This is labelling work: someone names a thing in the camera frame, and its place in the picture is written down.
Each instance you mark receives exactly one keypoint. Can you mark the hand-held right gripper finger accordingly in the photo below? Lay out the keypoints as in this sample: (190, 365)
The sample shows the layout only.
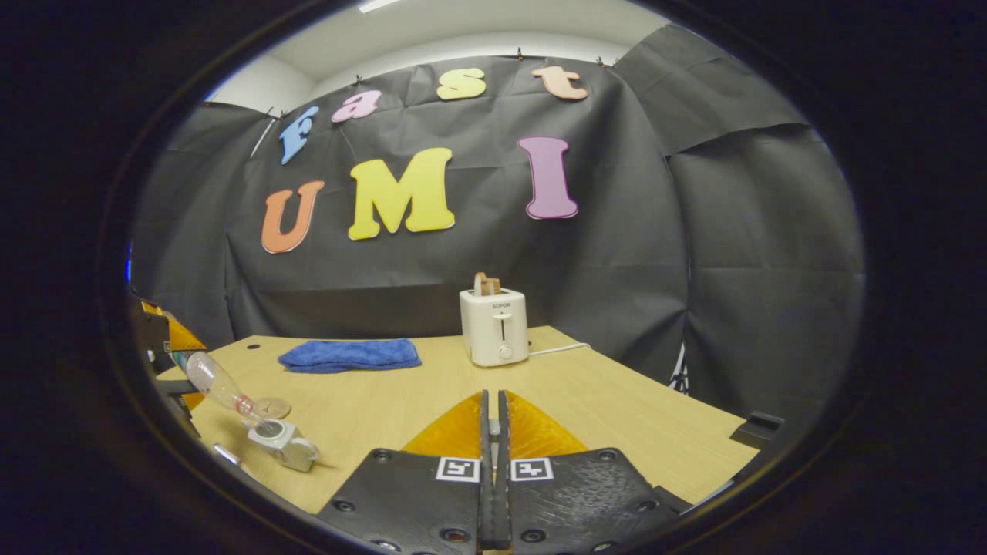
(503, 501)
(486, 493)

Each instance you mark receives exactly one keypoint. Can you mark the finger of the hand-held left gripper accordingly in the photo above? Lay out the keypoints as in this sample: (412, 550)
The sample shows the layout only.
(173, 387)
(181, 335)

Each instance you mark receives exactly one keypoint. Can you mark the clear plastic water bottle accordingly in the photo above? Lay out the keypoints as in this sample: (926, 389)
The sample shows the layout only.
(216, 381)

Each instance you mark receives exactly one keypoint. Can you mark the round cork coaster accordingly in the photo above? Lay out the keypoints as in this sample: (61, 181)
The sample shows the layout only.
(277, 405)

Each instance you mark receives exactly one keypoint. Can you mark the white teacup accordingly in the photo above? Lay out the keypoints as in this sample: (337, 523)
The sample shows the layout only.
(289, 451)

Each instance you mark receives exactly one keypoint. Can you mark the white toaster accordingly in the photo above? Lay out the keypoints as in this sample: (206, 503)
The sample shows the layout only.
(493, 327)

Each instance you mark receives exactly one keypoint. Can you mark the blue towel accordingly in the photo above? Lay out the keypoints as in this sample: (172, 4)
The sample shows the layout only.
(351, 356)

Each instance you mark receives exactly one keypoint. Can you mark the toast slice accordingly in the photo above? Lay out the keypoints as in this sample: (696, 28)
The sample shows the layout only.
(486, 284)

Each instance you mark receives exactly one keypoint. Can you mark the black backdrop cloth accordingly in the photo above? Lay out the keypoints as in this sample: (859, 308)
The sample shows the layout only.
(617, 270)

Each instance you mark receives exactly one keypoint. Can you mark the small black block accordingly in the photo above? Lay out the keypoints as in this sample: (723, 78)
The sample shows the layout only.
(759, 430)

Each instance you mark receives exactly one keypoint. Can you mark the ceiling light panel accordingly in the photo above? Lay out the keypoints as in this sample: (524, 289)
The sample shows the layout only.
(378, 5)

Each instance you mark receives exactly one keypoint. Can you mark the white metal frame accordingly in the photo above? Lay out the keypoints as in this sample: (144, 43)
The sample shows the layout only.
(679, 370)

